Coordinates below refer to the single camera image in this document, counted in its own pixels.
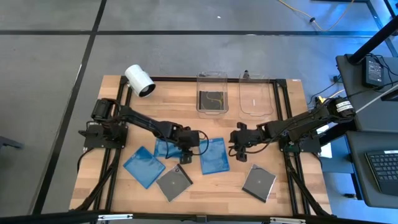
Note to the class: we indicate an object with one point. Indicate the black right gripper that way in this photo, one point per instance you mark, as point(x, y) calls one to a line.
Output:
point(245, 138)

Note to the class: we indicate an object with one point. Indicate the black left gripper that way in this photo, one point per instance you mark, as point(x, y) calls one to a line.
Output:
point(188, 138)

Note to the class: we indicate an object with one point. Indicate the blue disc case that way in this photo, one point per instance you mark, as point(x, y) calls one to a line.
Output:
point(214, 158)
point(161, 149)
point(143, 167)

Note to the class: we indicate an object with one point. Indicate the black clear jewel case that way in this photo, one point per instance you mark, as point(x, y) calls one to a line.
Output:
point(173, 183)
point(258, 183)
point(211, 101)

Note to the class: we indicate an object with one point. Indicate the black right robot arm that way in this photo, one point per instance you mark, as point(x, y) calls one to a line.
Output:
point(298, 124)

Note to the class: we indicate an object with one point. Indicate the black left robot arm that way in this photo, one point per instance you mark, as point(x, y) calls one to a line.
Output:
point(143, 119)

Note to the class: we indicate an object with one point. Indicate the clear plastic bin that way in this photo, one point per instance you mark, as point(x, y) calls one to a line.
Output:
point(255, 107)
point(211, 116)

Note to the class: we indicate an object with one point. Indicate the small black clamp stand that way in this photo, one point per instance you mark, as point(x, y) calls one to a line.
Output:
point(246, 74)

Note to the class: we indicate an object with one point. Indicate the white paper sheet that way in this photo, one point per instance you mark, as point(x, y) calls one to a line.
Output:
point(326, 152)

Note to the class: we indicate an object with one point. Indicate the yellow plug connector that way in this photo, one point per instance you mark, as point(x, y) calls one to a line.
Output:
point(321, 100)

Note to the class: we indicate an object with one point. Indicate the small black plug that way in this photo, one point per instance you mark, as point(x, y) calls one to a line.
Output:
point(336, 78)

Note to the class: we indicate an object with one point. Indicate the dark grey desk top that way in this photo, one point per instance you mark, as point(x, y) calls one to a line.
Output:
point(362, 174)
point(351, 77)

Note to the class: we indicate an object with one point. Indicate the white slanted rod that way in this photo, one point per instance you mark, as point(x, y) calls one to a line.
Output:
point(377, 101)

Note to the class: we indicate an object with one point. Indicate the black keyboard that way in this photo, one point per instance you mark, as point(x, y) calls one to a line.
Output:
point(384, 171)

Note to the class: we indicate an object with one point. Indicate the black power adapter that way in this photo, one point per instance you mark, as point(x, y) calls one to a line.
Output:
point(373, 72)

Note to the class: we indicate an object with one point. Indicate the black crossbar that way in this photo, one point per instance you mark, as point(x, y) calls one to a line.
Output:
point(46, 217)

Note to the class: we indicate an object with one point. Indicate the black desk device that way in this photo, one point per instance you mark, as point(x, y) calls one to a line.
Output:
point(392, 96)

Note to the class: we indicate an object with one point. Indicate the black slanted pole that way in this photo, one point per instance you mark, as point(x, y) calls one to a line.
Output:
point(373, 40)

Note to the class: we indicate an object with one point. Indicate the grey chair base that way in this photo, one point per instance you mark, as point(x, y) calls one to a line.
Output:
point(9, 142)

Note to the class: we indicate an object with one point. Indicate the black aluminium table frame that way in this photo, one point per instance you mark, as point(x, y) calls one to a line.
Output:
point(174, 79)

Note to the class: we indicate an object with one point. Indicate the silver bracket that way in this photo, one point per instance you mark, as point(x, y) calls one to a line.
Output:
point(287, 220)
point(115, 217)

